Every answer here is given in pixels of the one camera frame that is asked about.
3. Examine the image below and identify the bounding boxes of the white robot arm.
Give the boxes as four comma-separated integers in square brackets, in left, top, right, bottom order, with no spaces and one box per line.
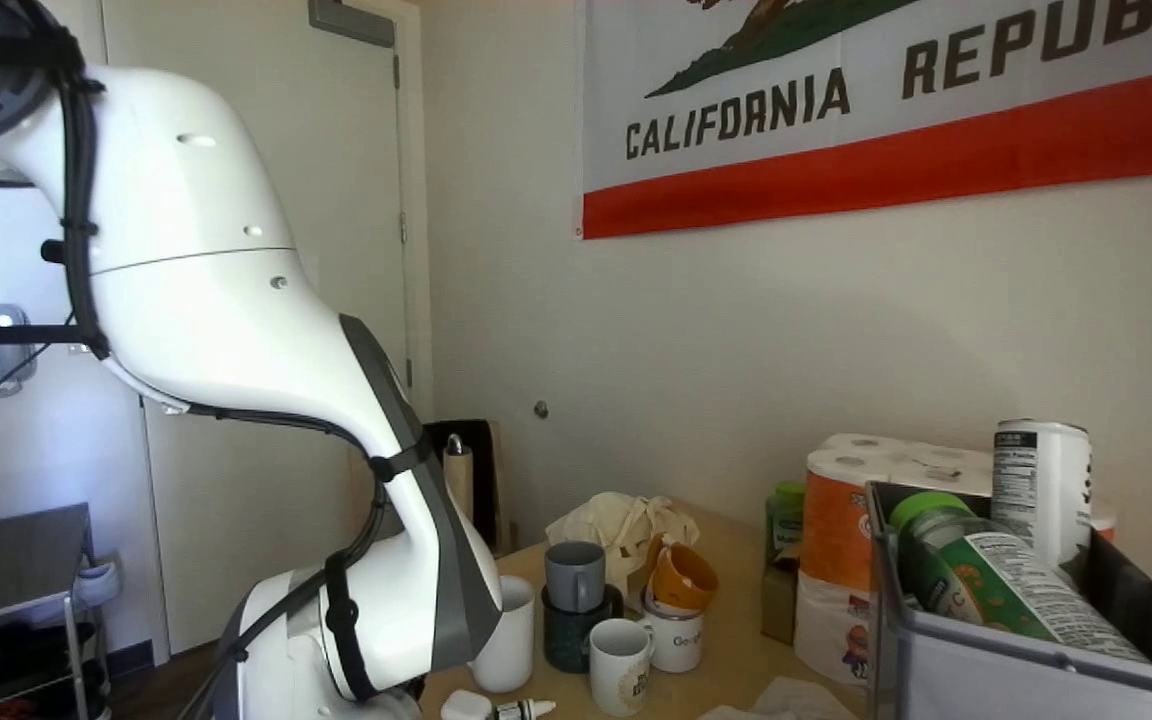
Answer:
[0,0,499,720]

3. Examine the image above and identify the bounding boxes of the white mug with logo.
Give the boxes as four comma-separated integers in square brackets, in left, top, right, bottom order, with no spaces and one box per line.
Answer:
[588,622,651,715]

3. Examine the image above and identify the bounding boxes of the cream cloth bag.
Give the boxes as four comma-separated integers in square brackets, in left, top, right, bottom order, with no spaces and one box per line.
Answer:
[545,492,702,588]

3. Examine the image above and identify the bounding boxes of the metal shelf cart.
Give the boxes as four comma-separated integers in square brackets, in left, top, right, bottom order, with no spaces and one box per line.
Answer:
[0,505,110,720]

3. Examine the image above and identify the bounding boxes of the white spray can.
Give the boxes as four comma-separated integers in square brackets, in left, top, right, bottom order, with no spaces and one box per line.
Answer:
[991,418,1093,570]

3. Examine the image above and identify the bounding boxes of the grey storage bin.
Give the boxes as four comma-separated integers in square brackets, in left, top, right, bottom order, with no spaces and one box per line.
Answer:
[870,486,1152,720]

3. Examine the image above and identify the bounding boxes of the orange toilet paper pack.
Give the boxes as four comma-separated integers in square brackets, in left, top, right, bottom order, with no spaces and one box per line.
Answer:
[796,434,991,684]

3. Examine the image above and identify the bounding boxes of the green labelled bottle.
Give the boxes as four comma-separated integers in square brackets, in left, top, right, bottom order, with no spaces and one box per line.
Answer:
[887,489,1143,665]

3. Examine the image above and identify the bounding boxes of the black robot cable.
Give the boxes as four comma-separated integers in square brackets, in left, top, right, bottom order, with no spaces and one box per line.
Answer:
[0,0,435,720]

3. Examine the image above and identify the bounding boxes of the small white cup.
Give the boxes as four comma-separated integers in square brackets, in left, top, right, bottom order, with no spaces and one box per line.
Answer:
[645,609,703,676]

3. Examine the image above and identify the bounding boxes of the orange mug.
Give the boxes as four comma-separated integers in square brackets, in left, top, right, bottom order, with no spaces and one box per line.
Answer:
[647,544,722,617]

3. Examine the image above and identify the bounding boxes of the dark grey mug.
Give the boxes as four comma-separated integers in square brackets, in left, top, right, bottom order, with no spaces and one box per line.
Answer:
[542,538,627,676]

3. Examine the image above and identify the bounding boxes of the tall white cup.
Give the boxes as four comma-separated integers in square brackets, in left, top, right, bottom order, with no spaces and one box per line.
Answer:
[472,578,538,691]

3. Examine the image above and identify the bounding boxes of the California Republic flag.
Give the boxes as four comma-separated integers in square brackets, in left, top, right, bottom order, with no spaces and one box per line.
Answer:
[579,0,1152,241]

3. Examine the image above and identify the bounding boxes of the white door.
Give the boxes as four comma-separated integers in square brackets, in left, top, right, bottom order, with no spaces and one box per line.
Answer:
[91,0,435,656]

